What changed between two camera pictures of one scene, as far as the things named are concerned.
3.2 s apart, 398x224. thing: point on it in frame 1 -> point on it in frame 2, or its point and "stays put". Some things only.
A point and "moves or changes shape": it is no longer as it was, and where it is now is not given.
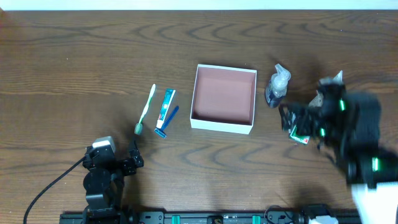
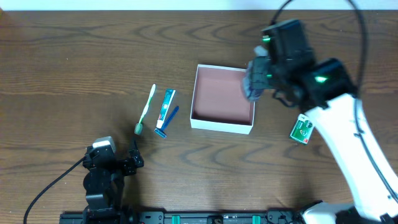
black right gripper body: [300, 119] -> [259, 75]
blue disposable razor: [160, 132] stays put
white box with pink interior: [224, 99] stays put
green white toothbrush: [138, 126] stays put
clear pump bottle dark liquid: [277, 86] moves or changes shape
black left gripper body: [129, 165] stays put
